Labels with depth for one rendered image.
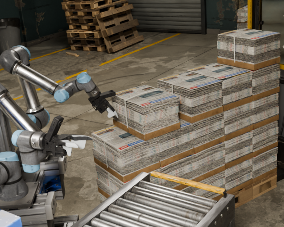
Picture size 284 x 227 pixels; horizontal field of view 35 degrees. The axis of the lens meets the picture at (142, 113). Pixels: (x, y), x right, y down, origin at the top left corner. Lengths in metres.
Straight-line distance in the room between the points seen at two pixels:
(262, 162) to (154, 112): 1.22
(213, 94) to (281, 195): 1.16
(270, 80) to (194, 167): 0.89
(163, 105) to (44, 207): 0.97
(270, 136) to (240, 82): 0.61
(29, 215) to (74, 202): 1.47
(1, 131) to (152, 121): 0.90
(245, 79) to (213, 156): 0.59
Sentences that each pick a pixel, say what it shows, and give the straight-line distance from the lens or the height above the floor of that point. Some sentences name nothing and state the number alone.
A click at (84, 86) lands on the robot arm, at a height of 1.22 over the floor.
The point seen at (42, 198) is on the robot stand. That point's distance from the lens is 2.47.
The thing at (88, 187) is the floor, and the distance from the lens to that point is 4.05.
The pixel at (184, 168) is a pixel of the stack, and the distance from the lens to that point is 3.07.
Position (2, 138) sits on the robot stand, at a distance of 2.52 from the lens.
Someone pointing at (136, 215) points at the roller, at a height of 0.80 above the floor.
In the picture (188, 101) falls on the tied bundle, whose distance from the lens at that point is 2.96.
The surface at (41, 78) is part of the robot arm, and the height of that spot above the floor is 1.30.
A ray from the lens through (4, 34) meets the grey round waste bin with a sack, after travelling 9.61.
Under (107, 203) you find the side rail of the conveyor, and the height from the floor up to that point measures 0.80.
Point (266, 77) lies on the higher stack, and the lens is 3.42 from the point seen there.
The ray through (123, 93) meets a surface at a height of 1.06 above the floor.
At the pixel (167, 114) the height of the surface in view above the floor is 0.96.
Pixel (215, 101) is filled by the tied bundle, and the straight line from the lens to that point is 3.10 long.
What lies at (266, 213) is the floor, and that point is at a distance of 3.58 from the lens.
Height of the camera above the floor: 1.97
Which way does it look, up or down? 21 degrees down
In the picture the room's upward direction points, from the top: 5 degrees counter-clockwise
